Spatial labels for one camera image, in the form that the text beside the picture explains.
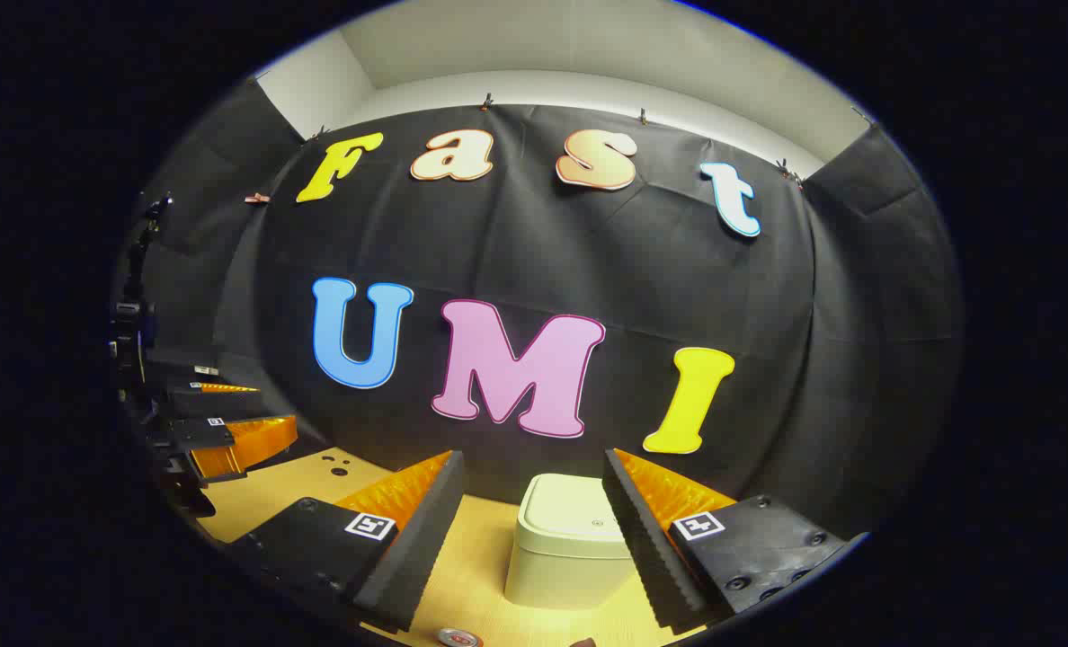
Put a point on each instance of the black backdrop cloth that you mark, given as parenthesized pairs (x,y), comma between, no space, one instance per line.
(543,243)

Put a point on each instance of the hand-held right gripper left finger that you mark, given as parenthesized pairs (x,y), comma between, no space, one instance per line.
(426,539)

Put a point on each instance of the red pop can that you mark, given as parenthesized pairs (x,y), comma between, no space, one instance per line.
(459,639)

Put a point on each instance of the copper clip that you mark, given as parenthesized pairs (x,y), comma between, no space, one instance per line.
(257,198)

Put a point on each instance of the green garbage bin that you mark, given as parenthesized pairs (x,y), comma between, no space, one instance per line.
(561,548)

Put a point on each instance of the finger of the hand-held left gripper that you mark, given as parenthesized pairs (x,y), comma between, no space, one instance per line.
(219,403)
(255,440)

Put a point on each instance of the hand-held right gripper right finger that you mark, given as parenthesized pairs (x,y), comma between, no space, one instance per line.
(646,548)

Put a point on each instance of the wooden desktop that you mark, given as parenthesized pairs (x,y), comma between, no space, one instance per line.
(480,557)

